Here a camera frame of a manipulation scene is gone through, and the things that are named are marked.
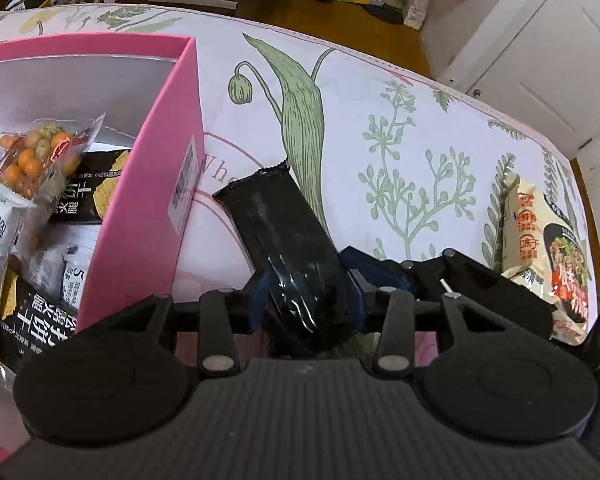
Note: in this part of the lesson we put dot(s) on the pink cardboard box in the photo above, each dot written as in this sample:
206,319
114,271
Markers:
145,200

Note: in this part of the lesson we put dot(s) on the plain black snack packet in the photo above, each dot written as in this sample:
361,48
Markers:
280,240

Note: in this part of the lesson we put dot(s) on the white grey snack packet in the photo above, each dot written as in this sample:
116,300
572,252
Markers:
55,275
0,240

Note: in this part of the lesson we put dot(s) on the orange nut snack packet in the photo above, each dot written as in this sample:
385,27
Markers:
25,160

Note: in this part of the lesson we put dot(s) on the beige noodle packet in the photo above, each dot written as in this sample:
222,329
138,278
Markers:
535,230

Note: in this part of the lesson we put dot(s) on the white door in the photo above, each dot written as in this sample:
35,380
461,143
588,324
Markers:
530,60

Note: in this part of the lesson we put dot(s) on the black cracker packet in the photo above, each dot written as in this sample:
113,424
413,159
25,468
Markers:
95,190
35,325

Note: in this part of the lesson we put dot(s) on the floral bedsheet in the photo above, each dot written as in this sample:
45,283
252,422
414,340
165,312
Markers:
380,110

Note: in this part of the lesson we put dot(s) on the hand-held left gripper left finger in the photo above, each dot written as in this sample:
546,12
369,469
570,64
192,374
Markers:
220,330

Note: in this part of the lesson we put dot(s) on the white floral bag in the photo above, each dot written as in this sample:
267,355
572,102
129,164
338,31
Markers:
419,2

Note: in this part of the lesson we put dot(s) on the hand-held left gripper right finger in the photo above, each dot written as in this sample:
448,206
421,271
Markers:
395,330

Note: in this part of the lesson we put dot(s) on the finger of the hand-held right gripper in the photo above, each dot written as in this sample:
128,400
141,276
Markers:
490,290

